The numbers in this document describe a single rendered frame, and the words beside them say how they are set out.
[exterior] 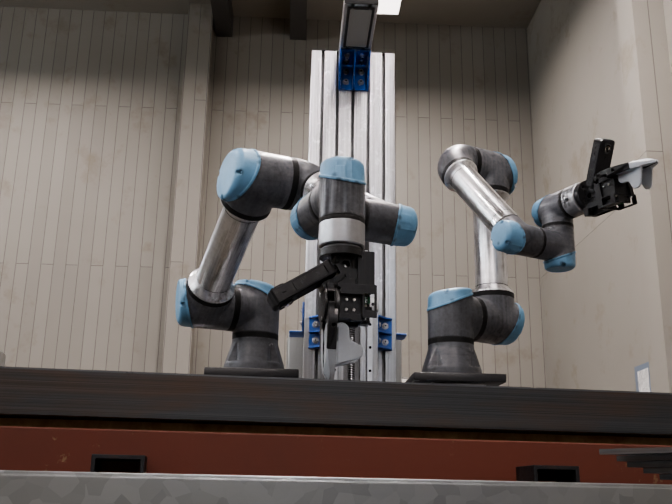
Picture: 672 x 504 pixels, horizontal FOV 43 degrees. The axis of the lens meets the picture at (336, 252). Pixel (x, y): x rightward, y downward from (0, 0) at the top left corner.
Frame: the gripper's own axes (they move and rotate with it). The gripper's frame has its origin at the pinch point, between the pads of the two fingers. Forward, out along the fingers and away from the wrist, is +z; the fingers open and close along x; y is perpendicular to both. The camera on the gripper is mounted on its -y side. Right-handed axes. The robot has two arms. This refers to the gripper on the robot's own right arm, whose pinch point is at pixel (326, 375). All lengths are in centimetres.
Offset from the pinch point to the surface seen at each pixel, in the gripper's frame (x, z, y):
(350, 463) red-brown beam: -36.9, 14.8, -3.0
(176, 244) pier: 797, -260, -49
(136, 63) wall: 830, -499, -114
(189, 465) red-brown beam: -36.9, 15.4, -19.8
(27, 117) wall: 845, -421, -236
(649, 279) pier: 425, -144, 304
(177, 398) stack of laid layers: -36.9, 8.6, -21.4
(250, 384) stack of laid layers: -36.9, 6.8, -13.9
